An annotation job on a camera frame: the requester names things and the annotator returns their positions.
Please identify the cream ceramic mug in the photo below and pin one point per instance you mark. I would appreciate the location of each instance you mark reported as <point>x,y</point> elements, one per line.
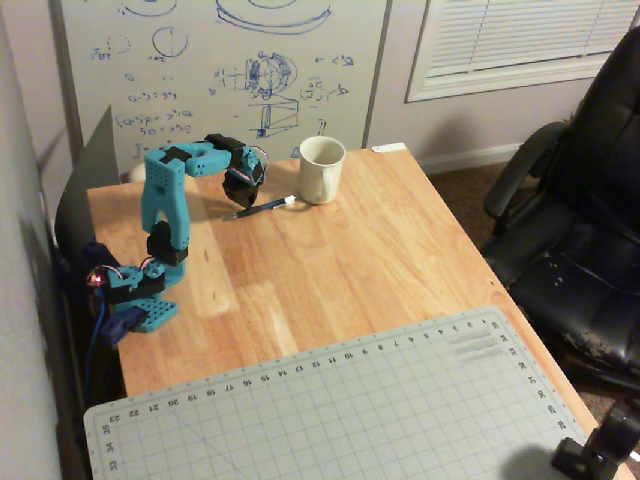
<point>322,170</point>

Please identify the dark blue table clamp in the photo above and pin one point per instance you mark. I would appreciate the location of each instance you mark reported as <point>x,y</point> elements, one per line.
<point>117,325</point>

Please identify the small white flat block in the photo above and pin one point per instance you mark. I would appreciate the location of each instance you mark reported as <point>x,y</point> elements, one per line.
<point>390,147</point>

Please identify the controller board with red light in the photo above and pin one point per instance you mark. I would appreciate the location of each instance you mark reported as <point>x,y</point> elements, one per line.
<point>96,278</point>

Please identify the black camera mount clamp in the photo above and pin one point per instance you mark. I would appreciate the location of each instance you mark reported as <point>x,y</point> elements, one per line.
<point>600,447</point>

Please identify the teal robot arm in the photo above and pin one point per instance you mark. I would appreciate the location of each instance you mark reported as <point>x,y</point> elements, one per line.
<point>165,200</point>

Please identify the black pen with white cap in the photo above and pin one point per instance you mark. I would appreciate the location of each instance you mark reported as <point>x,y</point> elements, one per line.
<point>257,207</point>

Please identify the white window blind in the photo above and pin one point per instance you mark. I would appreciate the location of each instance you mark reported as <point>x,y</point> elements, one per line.
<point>525,40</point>

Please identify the whiteboard with blue drawings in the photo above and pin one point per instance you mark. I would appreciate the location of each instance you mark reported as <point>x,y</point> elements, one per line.
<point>225,75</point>

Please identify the dark grey flat panel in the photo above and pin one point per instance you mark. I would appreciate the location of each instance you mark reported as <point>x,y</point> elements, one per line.
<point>90,185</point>

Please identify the round white object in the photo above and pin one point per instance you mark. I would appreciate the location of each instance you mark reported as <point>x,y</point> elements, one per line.
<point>136,174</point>

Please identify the black leather office chair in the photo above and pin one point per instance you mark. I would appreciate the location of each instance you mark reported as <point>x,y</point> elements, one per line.
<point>575,240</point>

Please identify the grey gridded cutting mat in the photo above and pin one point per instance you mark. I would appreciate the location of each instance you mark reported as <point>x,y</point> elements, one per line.
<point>340,405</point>

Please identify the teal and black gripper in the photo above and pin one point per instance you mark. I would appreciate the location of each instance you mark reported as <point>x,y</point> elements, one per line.
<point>238,192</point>

